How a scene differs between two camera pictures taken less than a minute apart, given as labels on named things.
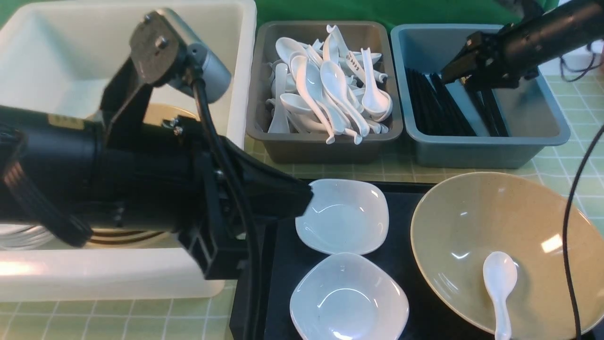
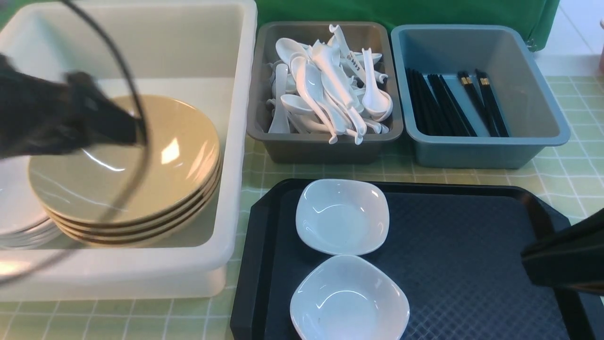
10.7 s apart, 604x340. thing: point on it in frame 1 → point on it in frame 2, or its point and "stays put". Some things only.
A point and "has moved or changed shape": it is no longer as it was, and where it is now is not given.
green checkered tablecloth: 577,181 stays put
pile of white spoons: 322,87 stays put
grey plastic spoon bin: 309,147 stays put
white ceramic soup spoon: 500,272 → 328,55
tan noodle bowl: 457,223 has moved or changed shape
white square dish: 344,216 stays put
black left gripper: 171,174 → 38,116
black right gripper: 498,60 → 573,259
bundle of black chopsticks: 435,113 stays put
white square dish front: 348,296 stays put
